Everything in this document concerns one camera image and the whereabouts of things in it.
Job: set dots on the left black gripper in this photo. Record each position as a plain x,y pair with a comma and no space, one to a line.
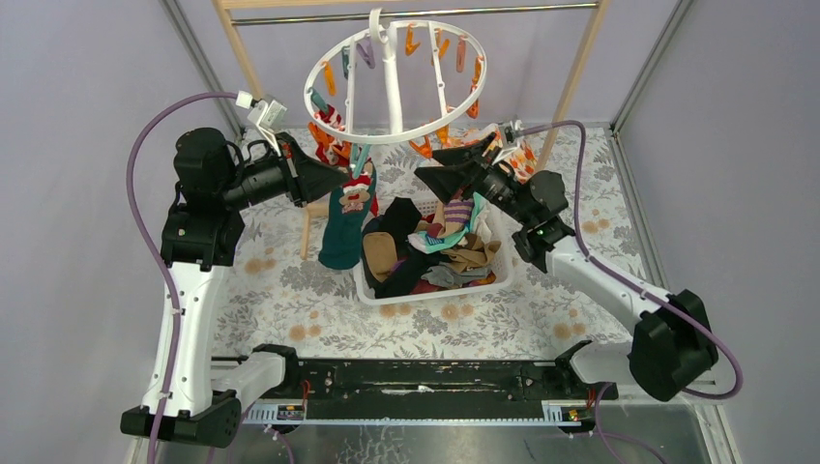
293,171

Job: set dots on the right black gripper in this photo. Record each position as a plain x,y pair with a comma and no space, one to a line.
463,169

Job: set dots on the dark green sock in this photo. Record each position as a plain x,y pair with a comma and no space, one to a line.
349,206

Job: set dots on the red white striped sock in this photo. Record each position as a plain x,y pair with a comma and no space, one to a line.
331,117

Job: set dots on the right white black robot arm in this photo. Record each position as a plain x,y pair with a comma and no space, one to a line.
669,347

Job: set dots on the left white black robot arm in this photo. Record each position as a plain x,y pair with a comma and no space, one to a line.
185,403

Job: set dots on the orange floral cloth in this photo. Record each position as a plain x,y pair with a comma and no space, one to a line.
523,166

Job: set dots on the purple striped sock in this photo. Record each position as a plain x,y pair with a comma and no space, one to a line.
450,218

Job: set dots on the tan brown sock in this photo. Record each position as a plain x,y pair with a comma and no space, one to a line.
471,253

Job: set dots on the black sock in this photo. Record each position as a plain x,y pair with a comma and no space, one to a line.
399,221

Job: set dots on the white laundry basket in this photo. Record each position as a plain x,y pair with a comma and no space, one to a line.
501,266

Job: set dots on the grey sock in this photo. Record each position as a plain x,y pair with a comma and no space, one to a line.
446,277

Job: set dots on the metal rack rod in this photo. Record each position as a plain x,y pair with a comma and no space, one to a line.
325,18

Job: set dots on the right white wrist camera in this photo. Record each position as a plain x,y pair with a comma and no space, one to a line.
509,140

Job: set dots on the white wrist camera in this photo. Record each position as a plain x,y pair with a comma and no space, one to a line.
265,114
509,140

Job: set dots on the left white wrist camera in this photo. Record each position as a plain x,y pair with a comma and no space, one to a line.
265,114

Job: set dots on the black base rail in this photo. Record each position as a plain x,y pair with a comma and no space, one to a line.
430,392

